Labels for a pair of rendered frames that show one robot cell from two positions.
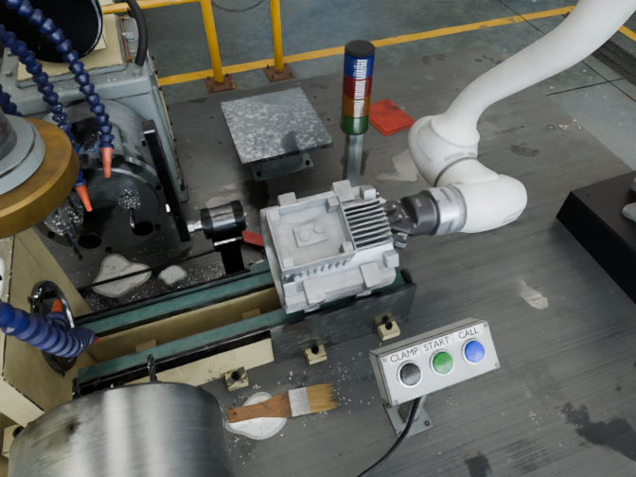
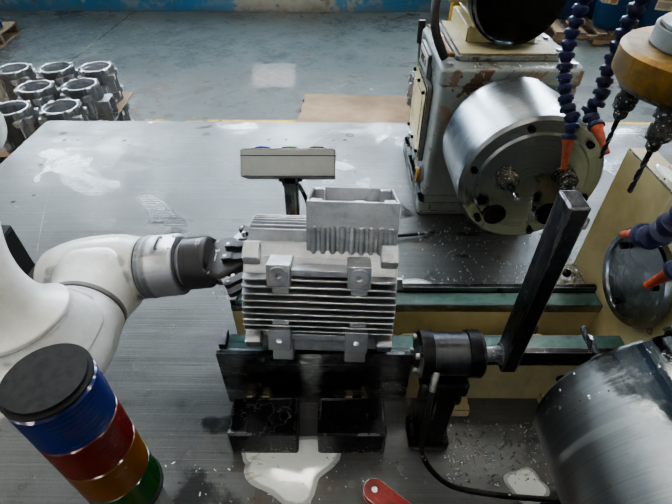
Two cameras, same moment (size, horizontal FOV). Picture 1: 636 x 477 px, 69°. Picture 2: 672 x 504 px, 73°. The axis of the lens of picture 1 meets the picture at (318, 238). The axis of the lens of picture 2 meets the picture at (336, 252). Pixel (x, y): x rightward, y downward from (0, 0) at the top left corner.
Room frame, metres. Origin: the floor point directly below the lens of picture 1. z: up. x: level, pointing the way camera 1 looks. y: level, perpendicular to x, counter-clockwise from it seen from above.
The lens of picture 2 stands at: (0.96, 0.16, 1.49)
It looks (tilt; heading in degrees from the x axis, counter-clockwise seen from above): 42 degrees down; 200
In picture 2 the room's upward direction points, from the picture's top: straight up
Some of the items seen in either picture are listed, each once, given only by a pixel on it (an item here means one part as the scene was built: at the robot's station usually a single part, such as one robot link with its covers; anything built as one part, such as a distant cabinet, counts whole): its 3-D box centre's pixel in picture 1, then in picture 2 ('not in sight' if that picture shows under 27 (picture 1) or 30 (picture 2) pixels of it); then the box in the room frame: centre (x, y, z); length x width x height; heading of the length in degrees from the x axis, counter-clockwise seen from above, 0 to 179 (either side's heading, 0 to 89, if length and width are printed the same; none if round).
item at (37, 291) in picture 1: (58, 325); (633, 277); (0.37, 0.41, 1.02); 0.15 x 0.02 x 0.15; 20
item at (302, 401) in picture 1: (283, 405); not in sight; (0.32, 0.06, 0.80); 0.21 x 0.05 x 0.01; 102
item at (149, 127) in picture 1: (169, 187); (532, 294); (0.57, 0.25, 1.12); 0.04 x 0.03 x 0.26; 110
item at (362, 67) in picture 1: (359, 61); (62, 400); (0.86, -0.08, 1.19); 0.06 x 0.06 x 0.04
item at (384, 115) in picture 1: (386, 116); not in sight; (1.22, -0.21, 0.80); 0.15 x 0.12 x 0.01; 30
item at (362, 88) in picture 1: (357, 81); (85, 430); (0.86, -0.08, 1.14); 0.06 x 0.06 x 0.04
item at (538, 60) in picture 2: not in sight; (475, 115); (-0.16, 0.13, 0.99); 0.35 x 0.31 x 0.37; 20
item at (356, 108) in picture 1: (356, 100); (104, 455); (0.86, -0.08, 1.10); 0.06 x 0.06 x 0.04
